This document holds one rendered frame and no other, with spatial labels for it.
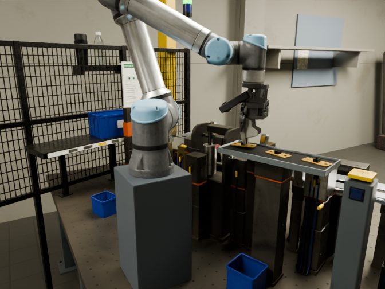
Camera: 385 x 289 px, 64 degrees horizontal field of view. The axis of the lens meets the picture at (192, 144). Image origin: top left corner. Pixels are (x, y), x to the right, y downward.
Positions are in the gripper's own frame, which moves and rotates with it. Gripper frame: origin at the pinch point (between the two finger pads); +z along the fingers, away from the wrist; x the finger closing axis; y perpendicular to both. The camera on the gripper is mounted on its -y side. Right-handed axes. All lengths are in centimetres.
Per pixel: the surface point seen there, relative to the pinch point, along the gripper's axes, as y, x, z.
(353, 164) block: 37, 40, 15
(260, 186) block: 8.5, -7.5, 12.9
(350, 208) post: 35.1, -14.6, 11.9
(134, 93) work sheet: -97, 69, -6
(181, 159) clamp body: -35.2, 18.9, 17.6
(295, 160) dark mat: 18.9, -8.5, 2.3
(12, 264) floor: -177, 17, 119
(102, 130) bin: -90, 28, 11
